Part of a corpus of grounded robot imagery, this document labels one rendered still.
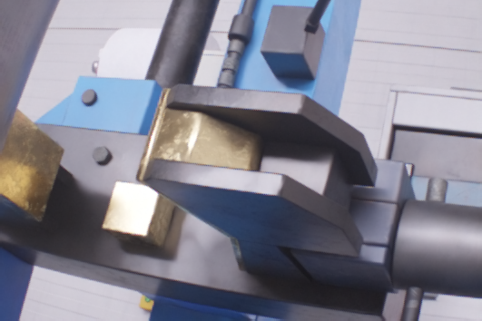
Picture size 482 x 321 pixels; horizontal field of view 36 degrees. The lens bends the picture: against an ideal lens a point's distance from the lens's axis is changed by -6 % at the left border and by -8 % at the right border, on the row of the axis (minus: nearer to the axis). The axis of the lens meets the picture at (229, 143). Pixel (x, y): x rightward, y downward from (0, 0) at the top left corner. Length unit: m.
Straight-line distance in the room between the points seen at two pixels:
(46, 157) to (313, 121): 0.45
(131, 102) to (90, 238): 0.23
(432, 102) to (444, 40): 2.20
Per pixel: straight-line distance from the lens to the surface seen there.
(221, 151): 0.72
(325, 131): 0.70
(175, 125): 0.73
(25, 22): 0.63
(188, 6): 1.41
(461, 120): 1.02
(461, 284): 0.85
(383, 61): 3.21
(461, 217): 0.85
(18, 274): 1.29
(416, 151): 1.01
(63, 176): 1.13
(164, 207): 1.03
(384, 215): 0.83
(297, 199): 0.67
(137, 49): 2.02
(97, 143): 1.16
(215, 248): 1.02
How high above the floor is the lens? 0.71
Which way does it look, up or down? 20 degrees up
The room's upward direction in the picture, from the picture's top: 16 degrees clockwise
